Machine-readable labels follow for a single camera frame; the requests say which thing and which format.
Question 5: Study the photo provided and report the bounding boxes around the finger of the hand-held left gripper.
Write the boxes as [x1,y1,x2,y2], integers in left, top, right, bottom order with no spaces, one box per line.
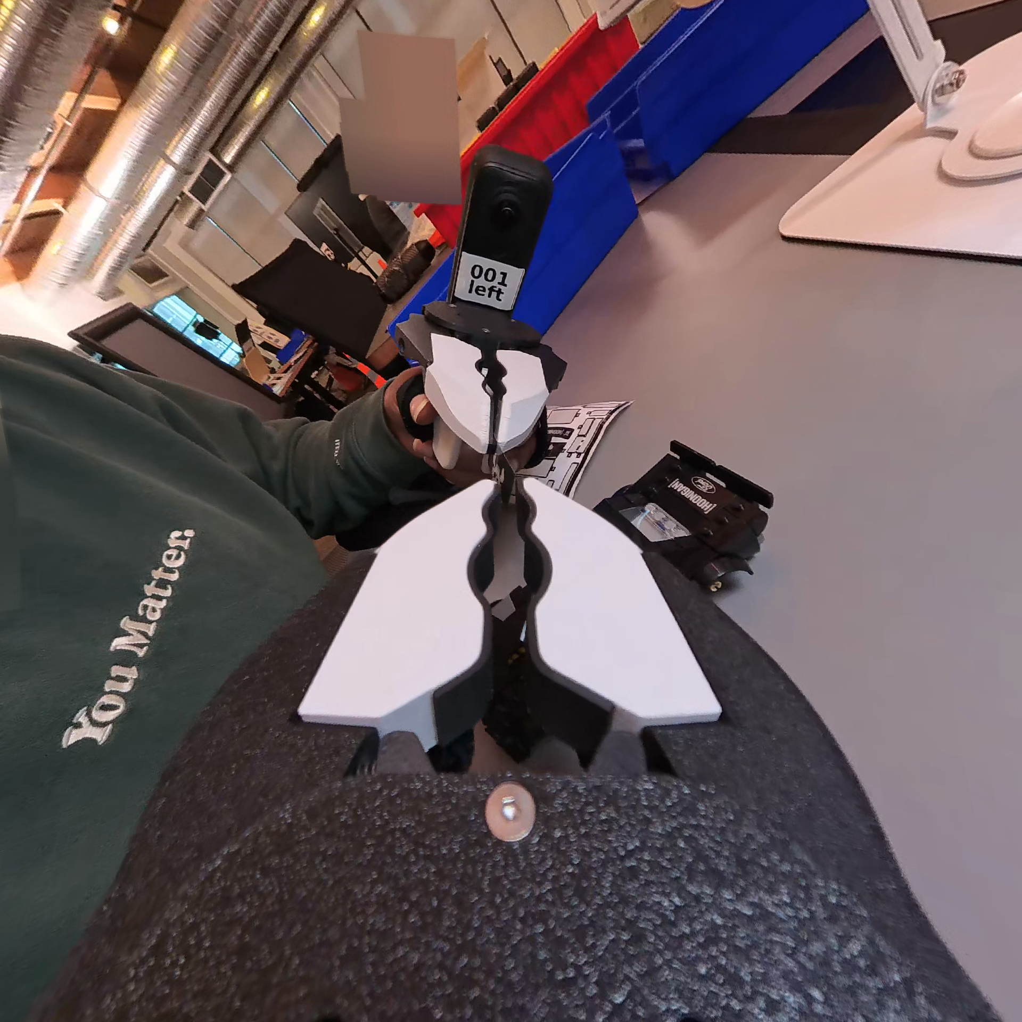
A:
[424,341,499,485]
[496,349,552,474]

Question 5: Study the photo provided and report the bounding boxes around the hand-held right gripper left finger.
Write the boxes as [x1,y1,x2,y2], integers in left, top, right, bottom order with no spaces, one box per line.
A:
[299,480,499,752]

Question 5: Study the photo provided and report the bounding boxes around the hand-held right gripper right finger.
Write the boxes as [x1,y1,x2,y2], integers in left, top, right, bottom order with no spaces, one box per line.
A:
[524,480,723,768]

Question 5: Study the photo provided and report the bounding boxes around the sticker sheet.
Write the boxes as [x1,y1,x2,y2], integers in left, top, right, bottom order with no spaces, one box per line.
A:
[524,400,635,499]

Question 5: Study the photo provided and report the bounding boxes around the black lego car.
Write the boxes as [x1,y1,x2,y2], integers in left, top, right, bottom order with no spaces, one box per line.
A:
[595,440,776,595]

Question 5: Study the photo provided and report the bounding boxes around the person's left hand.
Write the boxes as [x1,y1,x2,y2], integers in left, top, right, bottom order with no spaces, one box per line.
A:
[403,392,448,467]

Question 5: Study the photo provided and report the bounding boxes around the red storage bin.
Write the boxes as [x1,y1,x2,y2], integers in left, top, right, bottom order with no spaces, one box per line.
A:
[416,17,640,249]

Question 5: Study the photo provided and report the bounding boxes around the black framed display board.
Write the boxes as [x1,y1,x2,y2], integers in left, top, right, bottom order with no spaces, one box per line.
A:
[232,240,392,360]
[68,304,296,424]

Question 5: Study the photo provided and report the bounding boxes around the white booklet stand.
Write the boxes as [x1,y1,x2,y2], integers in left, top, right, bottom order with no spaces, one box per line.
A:
[780,1,1022,261]

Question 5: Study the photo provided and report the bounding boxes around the silver air duct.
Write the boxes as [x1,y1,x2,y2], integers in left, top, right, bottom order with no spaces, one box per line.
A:
[32,1,360,296]

